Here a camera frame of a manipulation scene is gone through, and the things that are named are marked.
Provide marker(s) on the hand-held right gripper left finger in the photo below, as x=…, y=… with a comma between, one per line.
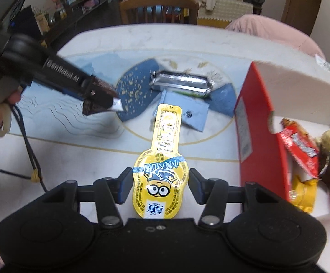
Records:
x=125, y=186

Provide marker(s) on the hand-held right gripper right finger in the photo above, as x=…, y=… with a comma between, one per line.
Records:
x=196, y=186

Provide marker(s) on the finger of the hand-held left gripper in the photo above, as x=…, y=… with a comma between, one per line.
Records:
x=98, y=95

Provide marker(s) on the brown chocolate packet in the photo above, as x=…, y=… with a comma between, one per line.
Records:
x=92, y=108

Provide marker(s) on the yellow cartoon jelly packet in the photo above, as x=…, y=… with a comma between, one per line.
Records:
x=160, y=182

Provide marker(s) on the red cardboard box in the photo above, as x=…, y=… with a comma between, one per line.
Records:
x=253, y=125

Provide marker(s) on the red white striped packet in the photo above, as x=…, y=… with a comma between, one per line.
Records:
x=300, y=148

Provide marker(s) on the black box with blue light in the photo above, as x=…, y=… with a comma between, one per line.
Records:
x=25, y=24

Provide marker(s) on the printed table mat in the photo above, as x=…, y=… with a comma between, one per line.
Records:
x=96, y=130

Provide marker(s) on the grey-blue flat packet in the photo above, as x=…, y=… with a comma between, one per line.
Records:
x=192, y=111

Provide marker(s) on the dark wooden TV cabinet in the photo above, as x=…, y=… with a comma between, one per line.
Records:
x=79, y=5

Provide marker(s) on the silver foil snack packet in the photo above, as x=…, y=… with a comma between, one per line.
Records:
x=182, y=81

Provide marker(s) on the wooden dining chair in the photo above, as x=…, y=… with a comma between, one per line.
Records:
x=159, y=8

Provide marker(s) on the yellow snack packet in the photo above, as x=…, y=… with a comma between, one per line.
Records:
x=304, y=196

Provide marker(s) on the pink chair cover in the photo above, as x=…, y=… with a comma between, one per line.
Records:
x=273, y=31

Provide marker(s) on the wooden door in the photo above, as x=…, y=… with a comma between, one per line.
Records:
x=304, y=2

